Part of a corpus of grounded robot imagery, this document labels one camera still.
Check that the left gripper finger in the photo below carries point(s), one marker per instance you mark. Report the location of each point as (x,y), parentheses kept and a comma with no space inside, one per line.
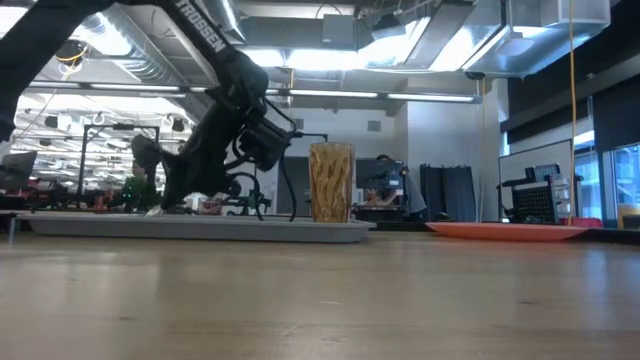
(147,152)
(182,187)

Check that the amber ribbed plastic cup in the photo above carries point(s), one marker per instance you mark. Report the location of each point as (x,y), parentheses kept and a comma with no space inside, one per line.
(331,182)

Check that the coral red round plate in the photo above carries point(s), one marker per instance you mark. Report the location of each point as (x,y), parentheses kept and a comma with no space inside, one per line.
(505,231)

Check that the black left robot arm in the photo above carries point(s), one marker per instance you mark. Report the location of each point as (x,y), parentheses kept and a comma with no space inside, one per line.
(200,30)

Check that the grey plastic tray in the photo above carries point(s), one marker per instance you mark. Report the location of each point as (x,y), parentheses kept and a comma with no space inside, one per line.
(200,230)

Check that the person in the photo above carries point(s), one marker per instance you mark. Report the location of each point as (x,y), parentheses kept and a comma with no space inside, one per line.
(400,192)
(139,192)

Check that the long ceiling light tube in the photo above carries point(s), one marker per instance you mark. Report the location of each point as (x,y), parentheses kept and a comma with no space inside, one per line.
(430,97)
(135,87)

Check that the black computer monitor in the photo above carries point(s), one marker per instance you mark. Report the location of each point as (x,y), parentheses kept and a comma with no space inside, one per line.
(17,170)

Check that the dark folding panel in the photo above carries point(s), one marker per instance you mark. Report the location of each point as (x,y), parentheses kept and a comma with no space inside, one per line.
(450,192)

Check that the red bin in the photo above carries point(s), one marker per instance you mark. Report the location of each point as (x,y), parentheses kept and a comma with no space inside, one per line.
(582,222)

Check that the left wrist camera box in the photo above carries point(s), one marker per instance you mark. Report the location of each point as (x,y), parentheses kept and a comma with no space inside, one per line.
(267,145)

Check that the black background robot frame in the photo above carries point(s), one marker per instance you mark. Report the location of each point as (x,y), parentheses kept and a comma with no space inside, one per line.
(100,127)

